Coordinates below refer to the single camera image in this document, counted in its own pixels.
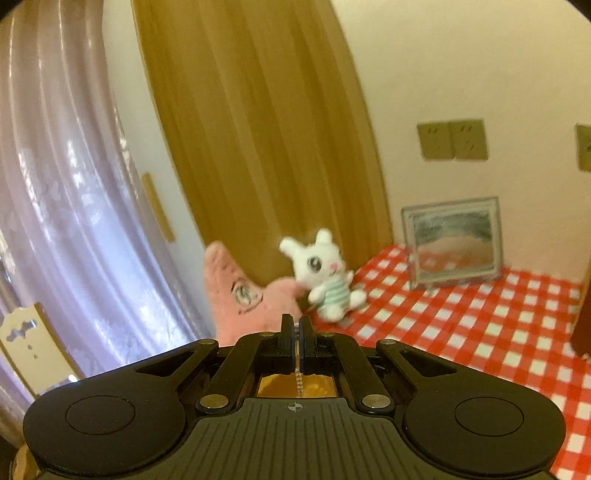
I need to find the sheer lilac curtain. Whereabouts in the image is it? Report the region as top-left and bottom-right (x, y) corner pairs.
(0, 0), (218, 407)

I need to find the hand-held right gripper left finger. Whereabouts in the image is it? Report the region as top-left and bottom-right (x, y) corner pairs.
(134, 313), (296, 414)

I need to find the beige wall socket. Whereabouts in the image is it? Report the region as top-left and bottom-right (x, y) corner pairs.
(450, 119), (488, 161)
(417, 121), (455, 161)

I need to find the wooden wall handle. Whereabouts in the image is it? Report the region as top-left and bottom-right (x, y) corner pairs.
(141, 173), (176, 244)

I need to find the red white checkered tablecloth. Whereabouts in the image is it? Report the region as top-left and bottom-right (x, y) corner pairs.
(335, 243), (583, 478)

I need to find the white wooden chair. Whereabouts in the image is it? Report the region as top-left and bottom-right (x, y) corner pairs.
(0, 302), (81, 400)

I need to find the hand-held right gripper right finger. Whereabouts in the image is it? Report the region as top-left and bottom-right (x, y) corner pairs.
(299, 315), (462, 411)

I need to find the yellow plastic tray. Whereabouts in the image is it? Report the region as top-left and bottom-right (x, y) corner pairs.
(256, 374), (337, 398)

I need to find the brown cat print cushion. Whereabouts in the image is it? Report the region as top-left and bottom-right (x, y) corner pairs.
(570, 318), (591, 358)

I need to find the white bunny plush toy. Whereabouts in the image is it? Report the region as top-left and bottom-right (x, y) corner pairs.
(278, 227), (368, 322)

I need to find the wooden door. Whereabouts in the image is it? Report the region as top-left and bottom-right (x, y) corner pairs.
(131, 0), (393, 296)

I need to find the pink starfish plush toy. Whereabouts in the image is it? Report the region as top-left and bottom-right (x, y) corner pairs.
(203, 240), (305, 347)

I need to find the silver picture frame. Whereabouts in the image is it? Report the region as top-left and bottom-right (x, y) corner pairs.
(401, 196), (504, 291)

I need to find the beige wall switch plate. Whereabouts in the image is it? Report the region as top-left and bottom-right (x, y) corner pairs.
(575, 124), (591, 172)

